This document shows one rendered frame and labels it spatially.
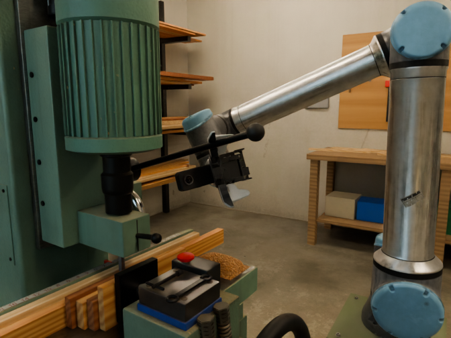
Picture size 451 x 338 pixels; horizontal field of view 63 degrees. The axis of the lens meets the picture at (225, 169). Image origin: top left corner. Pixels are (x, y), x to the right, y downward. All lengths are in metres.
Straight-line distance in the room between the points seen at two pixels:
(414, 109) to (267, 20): 3.53
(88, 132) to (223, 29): 3.98
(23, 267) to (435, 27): 0.96
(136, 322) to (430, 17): 0.78
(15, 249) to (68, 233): 0.13
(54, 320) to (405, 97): 0.80
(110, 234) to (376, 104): 3.36
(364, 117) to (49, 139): 3.38
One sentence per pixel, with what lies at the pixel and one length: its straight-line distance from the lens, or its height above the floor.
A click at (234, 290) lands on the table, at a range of 0.84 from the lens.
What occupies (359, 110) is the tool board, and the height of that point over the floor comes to 1.23.
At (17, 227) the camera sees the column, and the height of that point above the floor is 1.03.
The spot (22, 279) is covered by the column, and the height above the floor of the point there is 0.92.
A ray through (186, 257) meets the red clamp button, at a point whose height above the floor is 1.02.
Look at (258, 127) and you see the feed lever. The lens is 0.68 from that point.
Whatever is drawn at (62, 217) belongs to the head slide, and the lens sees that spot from 0.79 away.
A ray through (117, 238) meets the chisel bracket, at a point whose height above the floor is 1.04.
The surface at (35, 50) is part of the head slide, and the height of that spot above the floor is 1.38.
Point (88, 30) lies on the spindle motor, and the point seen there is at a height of 1.40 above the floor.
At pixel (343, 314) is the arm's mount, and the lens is 1.28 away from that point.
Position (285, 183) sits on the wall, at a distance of 4.21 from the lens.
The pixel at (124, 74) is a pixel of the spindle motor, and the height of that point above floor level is 1.33.
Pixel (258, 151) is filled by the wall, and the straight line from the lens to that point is 4.29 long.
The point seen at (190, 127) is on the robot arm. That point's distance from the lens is 1.01.
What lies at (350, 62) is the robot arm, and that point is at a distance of 1.04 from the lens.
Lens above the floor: 1.28
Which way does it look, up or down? 10 degrees down
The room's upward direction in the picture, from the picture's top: straight up
